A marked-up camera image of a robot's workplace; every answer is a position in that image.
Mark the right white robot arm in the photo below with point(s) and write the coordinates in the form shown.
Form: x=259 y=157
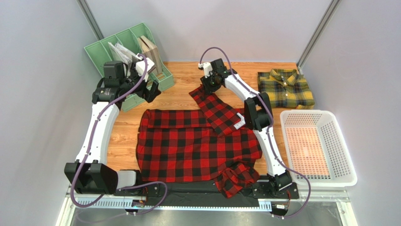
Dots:
x=258 y=118

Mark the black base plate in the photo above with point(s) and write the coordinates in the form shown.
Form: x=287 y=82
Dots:
x=204 y=194

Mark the brown books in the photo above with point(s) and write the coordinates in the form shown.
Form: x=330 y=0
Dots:
x=150 y=50

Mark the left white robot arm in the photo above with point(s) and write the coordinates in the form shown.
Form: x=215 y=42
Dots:
x=89 y=174

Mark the grey spiral notebooks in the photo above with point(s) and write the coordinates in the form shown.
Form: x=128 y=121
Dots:
x=121 y=53

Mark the aluminium frame rail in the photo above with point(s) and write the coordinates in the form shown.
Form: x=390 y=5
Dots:
x=319 y=207

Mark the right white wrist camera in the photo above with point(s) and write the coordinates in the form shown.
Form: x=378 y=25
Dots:
x=207 y=68

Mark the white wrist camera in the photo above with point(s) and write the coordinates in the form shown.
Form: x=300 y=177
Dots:
x=143 y=66
x=207 y=68

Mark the white plastic basket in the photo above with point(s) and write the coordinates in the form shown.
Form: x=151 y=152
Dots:
x=316 y=149

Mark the red black plaid shirt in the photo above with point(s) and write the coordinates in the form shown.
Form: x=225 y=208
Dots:
x=198 y=145

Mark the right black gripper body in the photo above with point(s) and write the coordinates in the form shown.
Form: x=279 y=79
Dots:
x=210 y=84

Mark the yellow plaid folded shirt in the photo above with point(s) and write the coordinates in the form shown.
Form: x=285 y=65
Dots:
x=286 y=89

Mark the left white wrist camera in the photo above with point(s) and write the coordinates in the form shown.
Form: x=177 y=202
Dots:
x=143 y=66

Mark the green file organizer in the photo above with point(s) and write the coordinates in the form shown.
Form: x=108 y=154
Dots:
x=127 y=40

